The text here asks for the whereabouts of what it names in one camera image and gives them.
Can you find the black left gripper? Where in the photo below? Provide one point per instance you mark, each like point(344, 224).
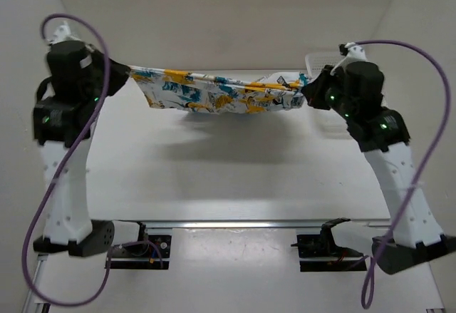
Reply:
point(118, 74)

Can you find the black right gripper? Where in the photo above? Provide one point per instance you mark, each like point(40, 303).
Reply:
point(315, 91)

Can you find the white printed shorts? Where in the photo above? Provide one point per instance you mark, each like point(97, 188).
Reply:
point(202, 93)

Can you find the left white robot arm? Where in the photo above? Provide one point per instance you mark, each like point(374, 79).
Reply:
point(64, 120)

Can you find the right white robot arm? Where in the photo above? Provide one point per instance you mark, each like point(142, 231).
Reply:
point(417, 238)

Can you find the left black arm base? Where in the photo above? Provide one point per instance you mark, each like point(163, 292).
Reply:
point(146, 248)

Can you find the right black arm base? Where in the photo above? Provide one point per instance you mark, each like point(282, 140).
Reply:
point(320, 253)

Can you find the white plastic mesh basket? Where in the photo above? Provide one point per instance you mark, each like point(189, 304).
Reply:
point(315, 62)

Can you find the aluminium rail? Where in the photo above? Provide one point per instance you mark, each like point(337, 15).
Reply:
point(224, 224)

